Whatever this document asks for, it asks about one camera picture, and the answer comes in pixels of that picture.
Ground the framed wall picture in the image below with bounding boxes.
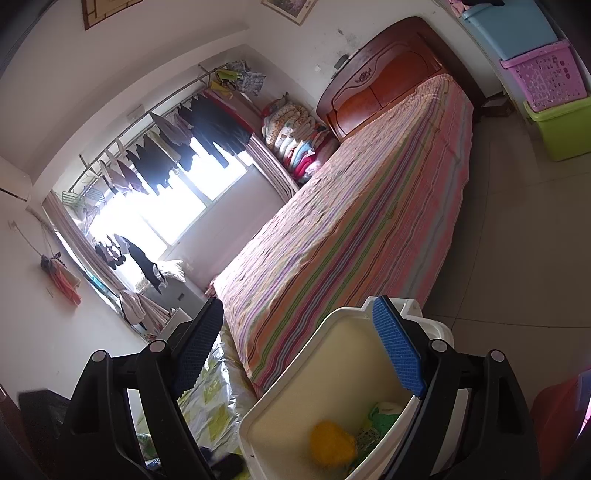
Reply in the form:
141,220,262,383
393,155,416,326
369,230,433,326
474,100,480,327
261,0,319,21

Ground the stack of folded quilts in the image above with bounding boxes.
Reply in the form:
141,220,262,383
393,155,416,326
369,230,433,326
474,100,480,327
261,95,340,183

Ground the white plastic trash bin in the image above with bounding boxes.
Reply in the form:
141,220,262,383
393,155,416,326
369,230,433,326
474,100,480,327
238,295,455,480

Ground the window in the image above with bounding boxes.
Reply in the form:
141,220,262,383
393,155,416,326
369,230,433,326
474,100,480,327
88,152,259,287

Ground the striped straight curtain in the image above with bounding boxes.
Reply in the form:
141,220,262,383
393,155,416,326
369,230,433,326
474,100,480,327
245,134,301,201

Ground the blue storage box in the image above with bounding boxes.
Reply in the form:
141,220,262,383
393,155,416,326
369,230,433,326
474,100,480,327
459,0,559,61

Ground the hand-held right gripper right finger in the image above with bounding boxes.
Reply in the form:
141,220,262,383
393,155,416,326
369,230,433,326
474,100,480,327
372,295,541,480

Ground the purple plastic basket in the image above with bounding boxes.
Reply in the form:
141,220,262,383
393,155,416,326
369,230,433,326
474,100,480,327
501,39,589,112

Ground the black hanging garment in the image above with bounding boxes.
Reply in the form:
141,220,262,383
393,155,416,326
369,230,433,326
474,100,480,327
127,237,165,294

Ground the bed with striped sheet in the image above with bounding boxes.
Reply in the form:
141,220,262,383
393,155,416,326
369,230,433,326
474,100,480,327
212,74,476,398

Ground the floral hanging garment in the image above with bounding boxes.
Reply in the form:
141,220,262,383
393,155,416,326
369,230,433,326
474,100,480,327
231,60,267,95

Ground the green plastic bag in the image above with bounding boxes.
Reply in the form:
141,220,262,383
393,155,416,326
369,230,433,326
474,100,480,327
367,401,408,437

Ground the white desk organizer box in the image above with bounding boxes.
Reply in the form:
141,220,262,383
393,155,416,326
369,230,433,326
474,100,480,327
157,308,194,344

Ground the red wooden headboard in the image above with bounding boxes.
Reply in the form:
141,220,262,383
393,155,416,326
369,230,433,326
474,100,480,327
316,16,485,141

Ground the row of hanging dark clothes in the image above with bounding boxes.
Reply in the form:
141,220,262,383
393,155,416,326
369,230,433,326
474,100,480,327
99,95,252,195

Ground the green storage box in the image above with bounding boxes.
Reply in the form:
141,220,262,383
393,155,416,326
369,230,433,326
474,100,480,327
523,97,591,162

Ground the red plastic object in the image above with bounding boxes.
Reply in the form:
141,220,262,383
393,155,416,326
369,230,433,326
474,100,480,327
531,376,591,446

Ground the hanging rack of socks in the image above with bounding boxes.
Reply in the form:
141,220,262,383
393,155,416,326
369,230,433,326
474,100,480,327
92,233,134,271

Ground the striped tied curtain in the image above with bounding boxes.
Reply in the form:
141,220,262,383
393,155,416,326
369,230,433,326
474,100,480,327
44,191,162,340

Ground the wooden framed wall hanging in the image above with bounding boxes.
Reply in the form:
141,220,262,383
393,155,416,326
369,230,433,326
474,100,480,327
81,0,144,31

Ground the green wire rack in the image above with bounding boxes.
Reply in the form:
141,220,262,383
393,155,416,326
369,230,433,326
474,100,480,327
60,187,105,208

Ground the green snack packet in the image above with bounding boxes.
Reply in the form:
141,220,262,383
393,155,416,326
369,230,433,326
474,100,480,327
355,427,385,457

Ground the orange cloth on hook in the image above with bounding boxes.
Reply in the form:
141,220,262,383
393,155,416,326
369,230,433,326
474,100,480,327
41,253,83,305

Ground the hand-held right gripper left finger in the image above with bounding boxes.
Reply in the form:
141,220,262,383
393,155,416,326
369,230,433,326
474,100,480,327
60,296,225,480

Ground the orange yellow round object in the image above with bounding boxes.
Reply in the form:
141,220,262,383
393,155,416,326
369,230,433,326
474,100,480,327
309,419,358,464

